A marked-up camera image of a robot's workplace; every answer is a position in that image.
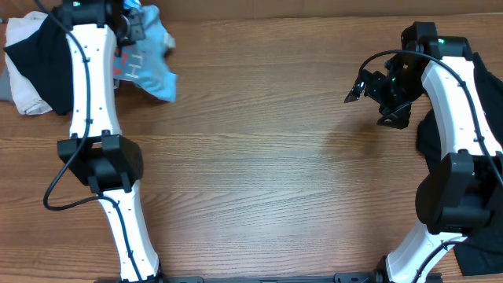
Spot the light blue printed t-shirt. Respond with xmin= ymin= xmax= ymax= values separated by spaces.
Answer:
xmin=113 ymin=1 xmax=178 ymax=103

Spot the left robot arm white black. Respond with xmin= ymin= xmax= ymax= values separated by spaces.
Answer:
xmin=57 ymin=1 xmax=163 ymax=282

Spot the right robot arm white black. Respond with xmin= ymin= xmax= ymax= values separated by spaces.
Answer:
xmin=334 ymin=22 xmax=502 ymax=282

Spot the black folded shirt on stack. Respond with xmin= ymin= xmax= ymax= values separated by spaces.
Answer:
xmin=4 ymin=16 xmax=73 ymax=115

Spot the beige folded garment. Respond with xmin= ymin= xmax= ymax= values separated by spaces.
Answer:
xmin=6 ymin=11 xmax=52 ymax=115

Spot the grey folded garment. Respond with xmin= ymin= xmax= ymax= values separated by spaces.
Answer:
xmin=0 ymin=67 xmax=13 ymax=103

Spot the black garment pile right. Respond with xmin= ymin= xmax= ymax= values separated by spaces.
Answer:
xmin=415 ymin=53 xmax=503 ymax=277

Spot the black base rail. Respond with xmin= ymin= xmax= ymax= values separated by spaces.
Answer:
xmin=149 ymin=272 xmax=384 ymax=283

